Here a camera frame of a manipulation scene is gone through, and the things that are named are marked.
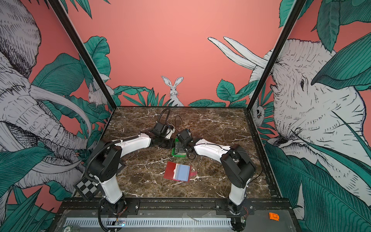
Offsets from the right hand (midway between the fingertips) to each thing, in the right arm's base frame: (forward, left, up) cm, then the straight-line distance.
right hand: (181, 146), depth 91 cm
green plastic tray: (-6, +1, +6) cm, 9 cm away
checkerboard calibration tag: (-25, +51, -2) cm, 57 cm away
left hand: (+2, +3, 0) cm, 4 cm away
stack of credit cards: (-4, 0, -3) cm, 5 cm away
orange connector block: (-37, -48, -4) cm, 60 cm away
